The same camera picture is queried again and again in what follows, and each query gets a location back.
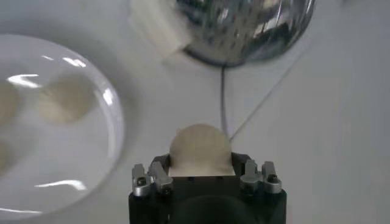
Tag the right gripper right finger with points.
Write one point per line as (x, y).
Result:
(262, 179)

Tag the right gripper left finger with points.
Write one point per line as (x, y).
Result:
(152, 182)

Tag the white steamed baozi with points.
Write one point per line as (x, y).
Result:
(7, 103)
(65, 99)
(201, 149)

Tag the stainless steel steamer basket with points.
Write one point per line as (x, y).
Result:
(243, 30)

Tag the white round plate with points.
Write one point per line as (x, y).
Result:
(76, 158)

